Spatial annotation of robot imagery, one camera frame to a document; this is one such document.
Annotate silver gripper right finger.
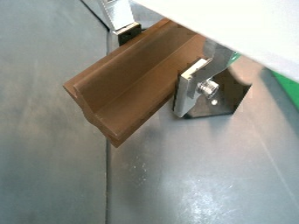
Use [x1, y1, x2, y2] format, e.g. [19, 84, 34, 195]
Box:
[173, 39, 236, 117]

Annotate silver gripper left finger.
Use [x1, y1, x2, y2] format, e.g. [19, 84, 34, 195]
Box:
[98, 0, 142, 46]

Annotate brown star prism object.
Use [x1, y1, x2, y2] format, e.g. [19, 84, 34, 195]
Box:
[63, 19, 206, 146]

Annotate dark grey cradle fixture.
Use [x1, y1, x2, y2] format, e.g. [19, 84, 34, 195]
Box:
[183, 67, 252, 119]

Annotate green shape sorter block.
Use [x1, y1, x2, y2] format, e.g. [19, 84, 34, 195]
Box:
[229, 52, 299, 112]

